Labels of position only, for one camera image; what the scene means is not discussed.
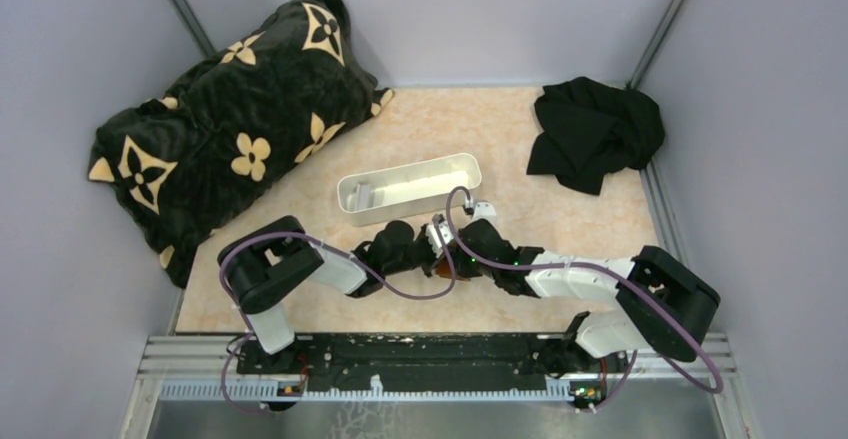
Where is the brown leather card holder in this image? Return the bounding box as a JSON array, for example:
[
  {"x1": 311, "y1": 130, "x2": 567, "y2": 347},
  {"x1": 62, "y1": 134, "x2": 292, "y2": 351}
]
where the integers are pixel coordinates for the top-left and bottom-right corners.
[{"x1": 430, "y1": 257, "x2": 473, "y2": 282}]

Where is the stack of grey cards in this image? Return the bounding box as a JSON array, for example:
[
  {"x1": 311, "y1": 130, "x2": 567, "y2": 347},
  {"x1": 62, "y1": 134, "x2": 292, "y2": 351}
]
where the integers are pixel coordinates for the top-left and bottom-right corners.
[{"x1": 351, "y1": 183, "x2": 373, "y2": 212}]

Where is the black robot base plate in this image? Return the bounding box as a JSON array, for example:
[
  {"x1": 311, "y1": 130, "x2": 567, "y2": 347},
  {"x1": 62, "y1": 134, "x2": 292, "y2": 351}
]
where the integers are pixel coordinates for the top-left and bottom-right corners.
[{"x1": 236, "y1": 333, "x2": 626, "y2": 392}]

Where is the white oblong plastic tray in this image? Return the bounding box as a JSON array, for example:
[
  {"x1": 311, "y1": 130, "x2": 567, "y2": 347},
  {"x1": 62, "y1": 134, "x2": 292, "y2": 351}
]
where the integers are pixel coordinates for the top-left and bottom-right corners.
[{"x1": 336, "y1": 153, "x2": 483, "y2": 227}]

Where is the aluminium frame rail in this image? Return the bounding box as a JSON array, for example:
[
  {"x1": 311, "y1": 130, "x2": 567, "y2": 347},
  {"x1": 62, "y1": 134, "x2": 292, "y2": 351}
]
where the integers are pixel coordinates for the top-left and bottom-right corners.
[{"x1": 135, "y1": 84, "x2": 738, "y2": 382}]

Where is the black cloth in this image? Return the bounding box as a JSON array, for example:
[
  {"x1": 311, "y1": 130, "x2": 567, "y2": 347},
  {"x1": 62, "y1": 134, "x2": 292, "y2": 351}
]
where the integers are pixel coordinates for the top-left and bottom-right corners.
[{"x1": 526, "y1": 76, "x2": 666, "y2": 196}]

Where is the white slotted cable duct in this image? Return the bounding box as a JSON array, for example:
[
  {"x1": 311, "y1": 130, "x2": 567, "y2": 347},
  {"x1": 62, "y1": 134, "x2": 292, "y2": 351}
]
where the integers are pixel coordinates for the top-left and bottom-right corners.
[{"x1": 159, "y1": 376, "x2": 574, "y2": 402}]

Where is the purple cable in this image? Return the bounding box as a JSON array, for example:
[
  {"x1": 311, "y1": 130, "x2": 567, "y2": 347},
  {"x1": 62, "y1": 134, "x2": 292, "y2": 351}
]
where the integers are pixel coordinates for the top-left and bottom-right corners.
[
  {"x1": 218, "y1": 221, "x2": 458, "y2": 416},
  {"x1": 445, "y1": 185, "x2": 726, "y2": 413}
]

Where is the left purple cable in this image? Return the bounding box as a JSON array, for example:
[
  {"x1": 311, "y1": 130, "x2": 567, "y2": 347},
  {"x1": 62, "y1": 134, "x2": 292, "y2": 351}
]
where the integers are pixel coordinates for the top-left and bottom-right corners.
[{"x1": 218, "y1": 221, "x2": 458, "y2": 416}]

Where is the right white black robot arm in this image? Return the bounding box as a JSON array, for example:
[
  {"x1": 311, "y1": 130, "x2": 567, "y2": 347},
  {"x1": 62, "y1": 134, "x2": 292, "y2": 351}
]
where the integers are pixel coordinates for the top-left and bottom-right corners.
[{"x1": 431, "y1": 201, "x2": 721, "y2": 371}]

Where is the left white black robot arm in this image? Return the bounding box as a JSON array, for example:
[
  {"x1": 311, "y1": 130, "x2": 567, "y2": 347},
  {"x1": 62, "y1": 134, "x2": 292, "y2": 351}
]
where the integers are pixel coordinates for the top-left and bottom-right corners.
[{"x1": 217, "y1": 215, "x2": 454, "y2": 373}]

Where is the black floral plush pillow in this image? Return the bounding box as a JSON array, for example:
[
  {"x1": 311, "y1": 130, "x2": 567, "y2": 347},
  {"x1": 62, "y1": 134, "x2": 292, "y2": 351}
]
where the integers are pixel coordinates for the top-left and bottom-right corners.
[{"x1": 88, "y1": 0, "x2": 394, "y2": 288}]

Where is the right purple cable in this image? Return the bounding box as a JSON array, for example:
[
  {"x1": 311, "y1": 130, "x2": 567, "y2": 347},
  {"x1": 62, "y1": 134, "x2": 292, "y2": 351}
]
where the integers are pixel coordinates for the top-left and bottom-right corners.
[{"x1": 445, "y1": 185, "x2": 726, "y2": 413}]

